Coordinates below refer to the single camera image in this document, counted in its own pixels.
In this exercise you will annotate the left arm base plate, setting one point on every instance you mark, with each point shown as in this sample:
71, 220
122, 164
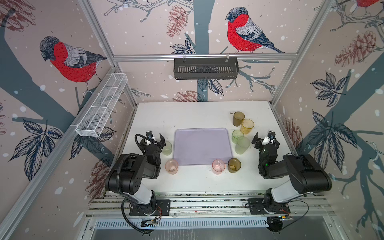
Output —
157, 208

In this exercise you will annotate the pink textured cup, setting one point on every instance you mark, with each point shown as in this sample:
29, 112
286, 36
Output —
172, 167

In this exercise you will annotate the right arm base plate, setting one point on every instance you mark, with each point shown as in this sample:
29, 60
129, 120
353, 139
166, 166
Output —
259, 206

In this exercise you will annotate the pink smooth cup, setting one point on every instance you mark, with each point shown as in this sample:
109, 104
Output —
218, 166

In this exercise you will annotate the green smooth cup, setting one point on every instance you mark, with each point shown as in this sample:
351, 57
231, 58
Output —
236, 134

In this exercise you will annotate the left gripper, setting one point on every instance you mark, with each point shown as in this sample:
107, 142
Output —
155, 142

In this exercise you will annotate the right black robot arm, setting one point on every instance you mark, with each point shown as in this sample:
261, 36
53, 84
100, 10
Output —
305, 174

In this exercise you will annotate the brown textured cup front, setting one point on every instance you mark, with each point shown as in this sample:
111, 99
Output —
234, 165

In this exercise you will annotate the pale green textured cup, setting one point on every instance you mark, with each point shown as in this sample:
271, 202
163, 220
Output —
242, 145

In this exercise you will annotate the lilac plastic tray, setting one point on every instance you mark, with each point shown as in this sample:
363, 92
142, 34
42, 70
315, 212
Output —
202, 146

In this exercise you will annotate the white wire mesh shelf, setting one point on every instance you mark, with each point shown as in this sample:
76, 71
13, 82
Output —
99, 112

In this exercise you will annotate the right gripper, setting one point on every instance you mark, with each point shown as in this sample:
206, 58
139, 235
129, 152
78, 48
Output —
265, 143

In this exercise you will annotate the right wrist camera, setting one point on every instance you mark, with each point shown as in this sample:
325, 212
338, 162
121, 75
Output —
270, 139

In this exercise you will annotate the yellow smooth cup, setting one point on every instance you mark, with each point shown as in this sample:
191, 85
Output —
246, 126

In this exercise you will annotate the brown textured cup back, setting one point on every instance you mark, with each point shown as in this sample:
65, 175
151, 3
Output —
238, 118

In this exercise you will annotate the aluminium frame top rail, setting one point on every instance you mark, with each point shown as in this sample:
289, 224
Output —
154, 58

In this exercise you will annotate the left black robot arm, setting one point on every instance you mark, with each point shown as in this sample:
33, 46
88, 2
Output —
125, 177

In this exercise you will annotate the black hanging wire basket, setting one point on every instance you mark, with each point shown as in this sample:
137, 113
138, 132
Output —
206, 68

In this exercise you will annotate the brown textured cup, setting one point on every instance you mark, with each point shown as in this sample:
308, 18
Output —
234, 165
238, 118

